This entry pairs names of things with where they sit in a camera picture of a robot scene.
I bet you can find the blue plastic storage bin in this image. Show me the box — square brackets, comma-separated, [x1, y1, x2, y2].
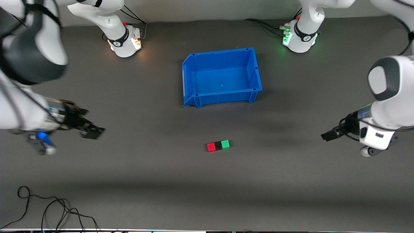
[182, 47, 263, 108]

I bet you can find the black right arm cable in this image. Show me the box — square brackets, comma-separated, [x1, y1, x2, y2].
[0, 76, 63, 128]

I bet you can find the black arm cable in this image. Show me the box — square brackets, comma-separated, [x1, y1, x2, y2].
[0, 76, 63, 128]
[399, 19, 414, 56]

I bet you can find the loose black cable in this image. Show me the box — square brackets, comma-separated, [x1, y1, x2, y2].
[0, 186, 99, 231]

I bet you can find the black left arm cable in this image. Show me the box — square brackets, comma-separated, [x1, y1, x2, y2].
[399, 19, 414, 56]

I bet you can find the black right base cable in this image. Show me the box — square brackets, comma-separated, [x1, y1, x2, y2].
[121, 3, 147, 41]

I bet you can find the black base cable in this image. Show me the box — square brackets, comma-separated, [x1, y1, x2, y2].
[121, 3, 147, 41]
[244, 18, 290, 37]

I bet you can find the black left base cable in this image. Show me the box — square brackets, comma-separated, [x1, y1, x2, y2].
[244, 18, 290, 37]

